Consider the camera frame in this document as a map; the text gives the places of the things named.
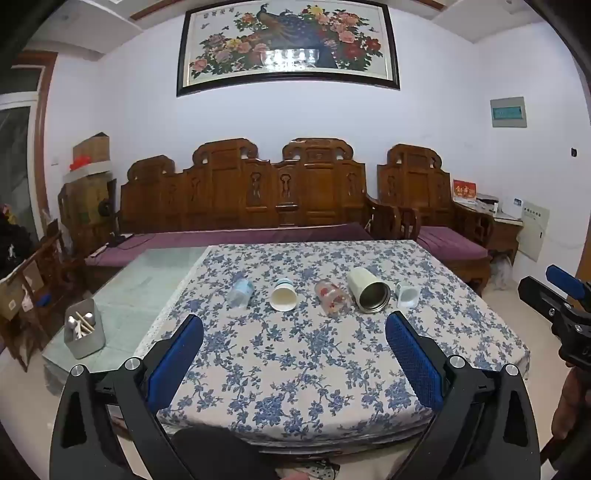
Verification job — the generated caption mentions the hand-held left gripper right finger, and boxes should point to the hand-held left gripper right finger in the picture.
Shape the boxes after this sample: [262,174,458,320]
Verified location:
[385,310,541,480]

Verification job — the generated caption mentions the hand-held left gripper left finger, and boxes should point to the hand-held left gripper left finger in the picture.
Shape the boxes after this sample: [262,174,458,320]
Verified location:
[50,314,204,480]

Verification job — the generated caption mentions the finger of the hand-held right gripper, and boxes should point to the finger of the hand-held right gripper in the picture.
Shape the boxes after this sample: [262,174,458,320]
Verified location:
[517,275,572,325]
[546,265,587,301]

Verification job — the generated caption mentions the small white cup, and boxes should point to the small white cup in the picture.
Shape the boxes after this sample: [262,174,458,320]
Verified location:
[394,281,420,309]

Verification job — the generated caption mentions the cream steel tumbler cup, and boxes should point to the cream steel tumbler cup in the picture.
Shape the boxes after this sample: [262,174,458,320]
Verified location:
[346,267,391,315]

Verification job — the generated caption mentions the clear blue plastic cup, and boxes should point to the clear blue plastic cup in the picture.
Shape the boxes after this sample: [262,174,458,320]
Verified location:
[226,272,254,308]

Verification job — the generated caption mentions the red print glass cup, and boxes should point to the red print glass cup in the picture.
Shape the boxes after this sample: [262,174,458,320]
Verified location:
[314,278,352,318]

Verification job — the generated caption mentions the white paper cup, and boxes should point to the white paper cup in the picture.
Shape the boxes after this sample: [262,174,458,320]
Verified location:
[270,278,297,312]

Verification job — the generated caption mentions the person's right hand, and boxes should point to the person's right hand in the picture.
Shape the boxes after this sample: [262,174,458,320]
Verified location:
[540,364,591,464]

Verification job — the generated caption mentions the wooden side table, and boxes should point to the wooden side table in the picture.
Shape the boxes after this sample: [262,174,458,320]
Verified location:
[454,198,525,271]

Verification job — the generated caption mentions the green glass table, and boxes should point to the green glass table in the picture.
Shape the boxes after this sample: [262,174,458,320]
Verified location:
[41,247,209,385]

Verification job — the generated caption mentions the white device box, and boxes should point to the white device box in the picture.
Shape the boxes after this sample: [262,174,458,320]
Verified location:
[496,196,526,219]

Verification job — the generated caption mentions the grey utensil holder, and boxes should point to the grey utensil holder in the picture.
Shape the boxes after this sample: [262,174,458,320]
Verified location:
[64,298,107,360]

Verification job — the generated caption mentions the short purple seat cushion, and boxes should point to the short purple seat cushion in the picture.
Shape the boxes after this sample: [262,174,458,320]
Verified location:
[417,226,491,263]

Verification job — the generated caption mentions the person's leg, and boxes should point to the person's leg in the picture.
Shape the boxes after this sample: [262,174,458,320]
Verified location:
[170,427,279,480]

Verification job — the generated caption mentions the blue floral tablecloth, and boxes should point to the blue floral tablecloth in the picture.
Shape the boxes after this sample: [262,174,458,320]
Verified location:
[134,240,531,445]

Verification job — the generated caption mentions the long purple seat cushion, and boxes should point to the long purple seat cushion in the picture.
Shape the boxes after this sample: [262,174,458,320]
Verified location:
[84,222,376,269]

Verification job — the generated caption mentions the red card box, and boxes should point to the red card box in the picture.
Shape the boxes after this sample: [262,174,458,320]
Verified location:
[452,179,478,202]

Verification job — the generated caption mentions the patterned slipper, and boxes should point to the patterned slipper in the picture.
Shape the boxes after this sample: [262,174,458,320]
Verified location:
[276,458,343,480]

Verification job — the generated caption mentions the wooden chair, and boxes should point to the wooden chair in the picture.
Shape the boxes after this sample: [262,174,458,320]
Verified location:
[0,219,86,372]

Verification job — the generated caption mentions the carved wooden armchair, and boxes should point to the carved wooden armchair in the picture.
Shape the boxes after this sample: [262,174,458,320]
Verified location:
[376,143,493,297]

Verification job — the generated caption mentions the carved wooden sofa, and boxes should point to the carved wooden sofa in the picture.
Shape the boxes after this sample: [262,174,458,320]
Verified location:
[115,137,403,241]

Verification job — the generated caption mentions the stacked green print cartons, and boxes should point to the stacked green print cartons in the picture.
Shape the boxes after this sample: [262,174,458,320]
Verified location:
[58,173,118,259]

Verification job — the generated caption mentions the brown cardboard box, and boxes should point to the brown cardboard box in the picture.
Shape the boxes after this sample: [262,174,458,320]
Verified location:
[72,132,112,164]

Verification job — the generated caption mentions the framed peacock flower painting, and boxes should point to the framed peacock flower painting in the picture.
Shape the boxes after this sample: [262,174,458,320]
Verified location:
[176,0,402,98]

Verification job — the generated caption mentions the white wall cabinet door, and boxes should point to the white wall cabinet door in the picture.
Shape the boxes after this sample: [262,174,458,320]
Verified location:
[515,201,551,263]

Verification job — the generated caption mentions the grey wall electrical panel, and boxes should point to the grey wall electrical panel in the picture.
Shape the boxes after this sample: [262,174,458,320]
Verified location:
[489,96,528,130]

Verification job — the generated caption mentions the wooden door frame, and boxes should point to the wooden door frame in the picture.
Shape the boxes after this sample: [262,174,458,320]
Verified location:
[11,51,59,224]

